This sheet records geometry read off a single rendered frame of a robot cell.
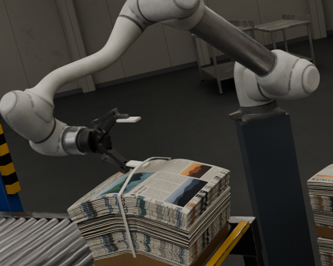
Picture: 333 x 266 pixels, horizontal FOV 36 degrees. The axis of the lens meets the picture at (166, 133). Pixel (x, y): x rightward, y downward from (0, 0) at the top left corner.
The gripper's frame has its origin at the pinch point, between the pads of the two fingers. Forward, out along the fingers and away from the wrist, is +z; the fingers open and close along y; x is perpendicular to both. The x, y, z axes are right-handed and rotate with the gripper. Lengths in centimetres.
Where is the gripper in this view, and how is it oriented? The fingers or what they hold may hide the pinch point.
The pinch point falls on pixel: (139, 141)
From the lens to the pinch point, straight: 148.0
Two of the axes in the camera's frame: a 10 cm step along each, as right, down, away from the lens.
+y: 1.7, 9.4, 3.0
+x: -4.8, 3.4, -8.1
